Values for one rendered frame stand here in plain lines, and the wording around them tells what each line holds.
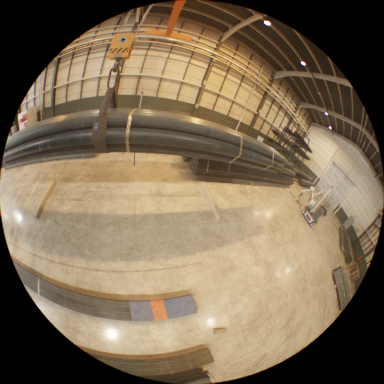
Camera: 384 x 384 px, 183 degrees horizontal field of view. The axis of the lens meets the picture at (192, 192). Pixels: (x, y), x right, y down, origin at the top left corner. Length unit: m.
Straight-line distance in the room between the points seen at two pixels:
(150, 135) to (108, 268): 1.61
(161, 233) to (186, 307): 1.09
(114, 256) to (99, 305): 0.71
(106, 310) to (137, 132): 1.83
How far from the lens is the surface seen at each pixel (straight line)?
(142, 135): 1.15
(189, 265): 1.74
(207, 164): 2.88
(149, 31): 10.11
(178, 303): 1.51
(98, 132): 1.24
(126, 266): 1.70
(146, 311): 1.51
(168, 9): 11.19
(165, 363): 1.82
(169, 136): 1.17
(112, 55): 1.50
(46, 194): 3.08
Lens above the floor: 1.64
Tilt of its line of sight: 41 degrees down
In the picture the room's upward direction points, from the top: 22 degrees clockwise
